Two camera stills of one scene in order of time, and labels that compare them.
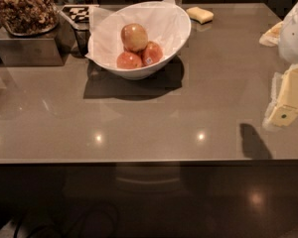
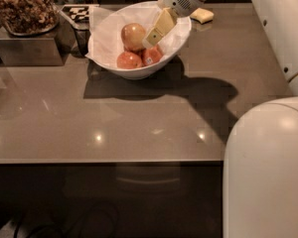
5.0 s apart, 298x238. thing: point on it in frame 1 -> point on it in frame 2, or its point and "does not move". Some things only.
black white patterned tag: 78,15 does not move
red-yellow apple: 134,37 does not move
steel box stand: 48,49 does not move
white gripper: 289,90 -> 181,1
